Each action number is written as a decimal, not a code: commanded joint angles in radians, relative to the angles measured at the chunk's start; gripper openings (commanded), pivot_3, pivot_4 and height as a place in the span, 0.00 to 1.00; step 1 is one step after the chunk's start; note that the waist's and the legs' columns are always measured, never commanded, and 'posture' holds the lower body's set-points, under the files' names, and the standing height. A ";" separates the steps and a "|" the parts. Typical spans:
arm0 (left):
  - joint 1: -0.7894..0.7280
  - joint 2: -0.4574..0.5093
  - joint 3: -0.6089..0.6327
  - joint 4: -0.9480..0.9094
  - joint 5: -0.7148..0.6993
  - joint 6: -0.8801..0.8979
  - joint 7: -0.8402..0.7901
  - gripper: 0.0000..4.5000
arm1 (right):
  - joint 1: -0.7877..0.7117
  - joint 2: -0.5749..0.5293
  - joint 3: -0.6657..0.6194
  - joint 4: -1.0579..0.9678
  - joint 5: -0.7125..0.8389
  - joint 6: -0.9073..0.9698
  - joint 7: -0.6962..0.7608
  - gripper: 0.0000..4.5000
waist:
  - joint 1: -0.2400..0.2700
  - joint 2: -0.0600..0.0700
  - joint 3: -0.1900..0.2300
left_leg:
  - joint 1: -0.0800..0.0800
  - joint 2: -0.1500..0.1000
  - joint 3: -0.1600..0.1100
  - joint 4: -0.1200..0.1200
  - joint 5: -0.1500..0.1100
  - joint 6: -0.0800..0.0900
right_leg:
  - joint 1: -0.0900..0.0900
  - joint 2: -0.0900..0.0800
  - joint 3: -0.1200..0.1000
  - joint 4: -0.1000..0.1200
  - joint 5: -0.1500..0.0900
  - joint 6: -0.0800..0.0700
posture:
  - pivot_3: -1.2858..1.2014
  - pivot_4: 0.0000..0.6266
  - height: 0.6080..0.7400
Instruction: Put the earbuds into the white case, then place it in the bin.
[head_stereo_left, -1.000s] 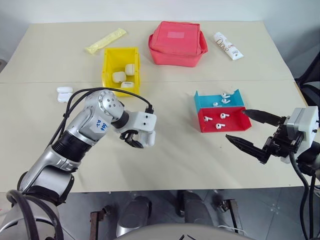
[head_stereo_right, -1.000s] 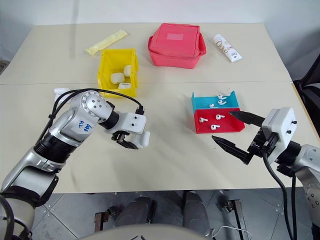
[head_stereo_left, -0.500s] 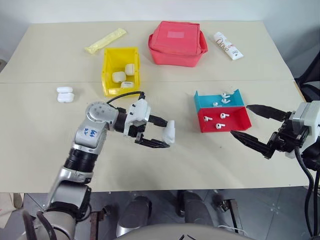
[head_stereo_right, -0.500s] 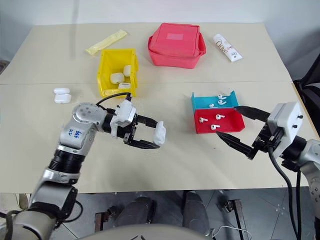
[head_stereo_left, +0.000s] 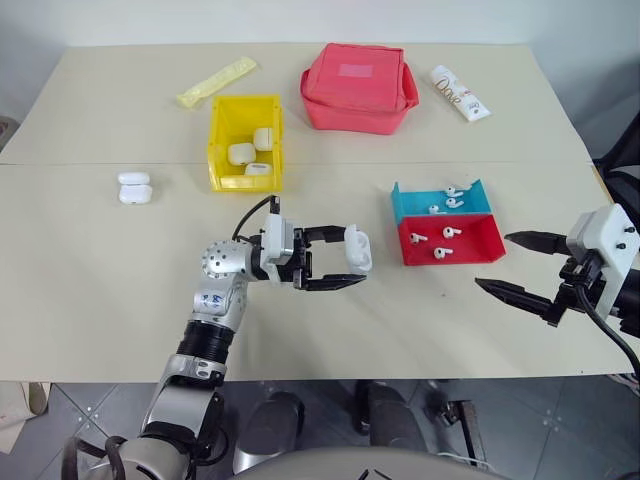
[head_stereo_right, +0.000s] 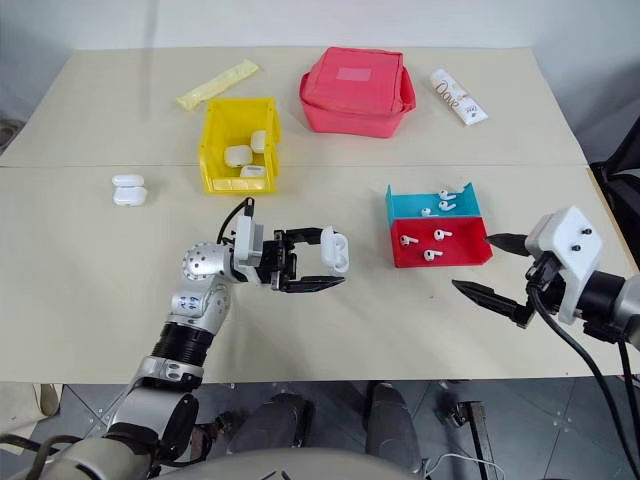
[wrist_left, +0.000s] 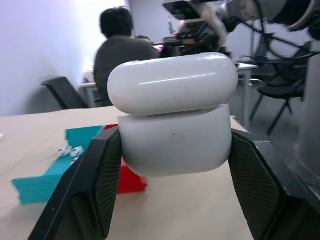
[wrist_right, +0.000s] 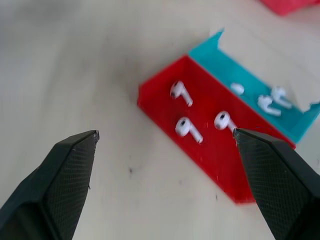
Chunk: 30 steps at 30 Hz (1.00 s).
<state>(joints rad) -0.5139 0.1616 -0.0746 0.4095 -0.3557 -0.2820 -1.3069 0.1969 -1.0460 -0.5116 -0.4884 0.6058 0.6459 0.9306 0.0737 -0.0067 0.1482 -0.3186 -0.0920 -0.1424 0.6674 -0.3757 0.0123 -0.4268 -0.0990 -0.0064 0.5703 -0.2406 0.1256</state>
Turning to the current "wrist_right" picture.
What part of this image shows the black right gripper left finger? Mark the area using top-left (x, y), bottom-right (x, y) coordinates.
top-left (0, 129), bottom-right (101, 240)

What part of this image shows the white earbud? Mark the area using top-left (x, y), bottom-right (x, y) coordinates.
top-left (271, 86), bottom-right (293, 109)
top-left (229, 82), bottom-right (245, 96)
top-left (175, 116), bottom-right (204, 145)
top-left (170, 80), bottom-right (194, 108)
top-left (257, 94), bottom-right (282, 118)
top-left (213, 111), bottom-right (238, 132)

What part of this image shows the teal open tray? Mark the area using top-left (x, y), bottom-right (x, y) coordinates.
top-left (187, 27), bottom-right (320, 145)

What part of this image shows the red fabric pouch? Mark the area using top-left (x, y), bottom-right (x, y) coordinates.
top-left (259, 0), bottom-right (316, 16)

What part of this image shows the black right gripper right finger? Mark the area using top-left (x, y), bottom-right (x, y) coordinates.
top-left (232, 127), bottom-right (320, 240)

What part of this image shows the red open tray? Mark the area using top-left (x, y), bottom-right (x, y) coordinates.
top-left (136, 54), bottom-right (297, 206)

